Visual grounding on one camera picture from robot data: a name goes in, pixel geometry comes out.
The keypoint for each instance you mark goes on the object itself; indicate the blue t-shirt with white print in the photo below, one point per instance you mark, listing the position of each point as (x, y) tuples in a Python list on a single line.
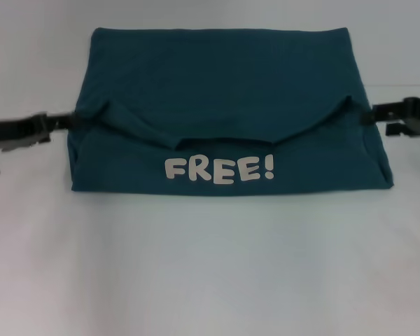
[(213, 122)]

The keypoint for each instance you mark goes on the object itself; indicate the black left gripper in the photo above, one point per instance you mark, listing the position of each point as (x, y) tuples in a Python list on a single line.
[(17, 129)]

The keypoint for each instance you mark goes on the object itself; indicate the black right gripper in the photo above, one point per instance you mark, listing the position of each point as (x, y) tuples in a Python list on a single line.
[(416, 113)]

